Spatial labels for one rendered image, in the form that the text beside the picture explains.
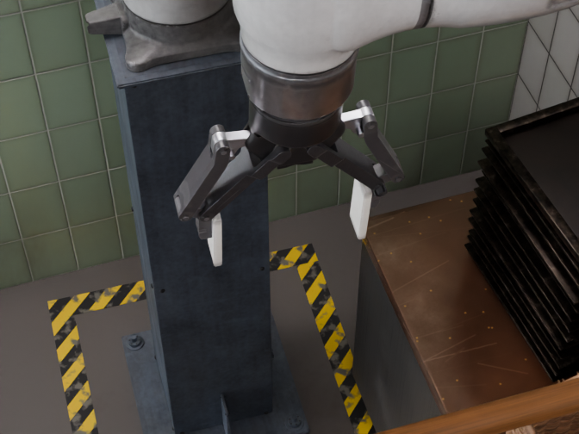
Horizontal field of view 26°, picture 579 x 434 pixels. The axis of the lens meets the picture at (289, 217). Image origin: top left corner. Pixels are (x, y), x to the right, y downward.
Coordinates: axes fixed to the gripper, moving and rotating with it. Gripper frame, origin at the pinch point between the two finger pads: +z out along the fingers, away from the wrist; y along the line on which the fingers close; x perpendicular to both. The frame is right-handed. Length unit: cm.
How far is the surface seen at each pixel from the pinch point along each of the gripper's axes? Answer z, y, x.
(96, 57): 75, 8, -97
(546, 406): 9.0, -20.4, 18.2
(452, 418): 9.1, -11.6, 17.3
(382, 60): 92, -49, -99
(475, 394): 73, -36, -14
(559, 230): 42, -45, -21
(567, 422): 66, -45, -4
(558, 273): 49, -45, -18
